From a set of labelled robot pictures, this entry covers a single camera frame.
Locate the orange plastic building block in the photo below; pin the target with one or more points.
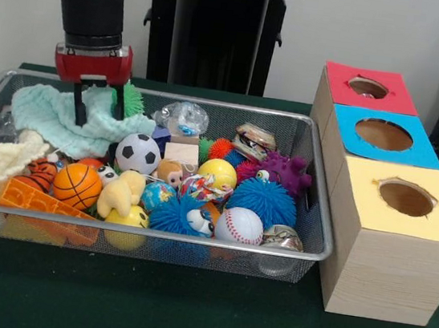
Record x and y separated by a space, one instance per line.
36 200

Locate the yellow rubber ball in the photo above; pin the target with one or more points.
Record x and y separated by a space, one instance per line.
217 173

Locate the blue spiky rubber ball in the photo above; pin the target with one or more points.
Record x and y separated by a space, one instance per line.
263 198
172 216

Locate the dark green table cloth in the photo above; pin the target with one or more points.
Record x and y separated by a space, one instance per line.
183 313

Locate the purple spiky rubber toy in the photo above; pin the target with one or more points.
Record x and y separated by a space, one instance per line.
283 168

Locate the mint green waffle cloth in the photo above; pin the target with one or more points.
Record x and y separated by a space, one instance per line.
40 112

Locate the colourful dotted cloth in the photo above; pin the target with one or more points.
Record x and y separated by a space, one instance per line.
367 95

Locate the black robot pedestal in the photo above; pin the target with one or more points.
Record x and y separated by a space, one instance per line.
218 50

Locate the wooden box with three holes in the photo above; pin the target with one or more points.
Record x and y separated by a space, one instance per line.
391 275

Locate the white toy baseball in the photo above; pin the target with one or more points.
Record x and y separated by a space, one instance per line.
239 225

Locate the small colourful knotted cloth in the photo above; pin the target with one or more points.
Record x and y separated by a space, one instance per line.
202 188

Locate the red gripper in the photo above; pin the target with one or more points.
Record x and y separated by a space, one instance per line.
92 66

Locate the crushed silver can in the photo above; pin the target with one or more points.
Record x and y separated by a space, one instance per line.
282 237

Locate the orange toy basketball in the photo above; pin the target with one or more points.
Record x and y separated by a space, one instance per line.
77 185

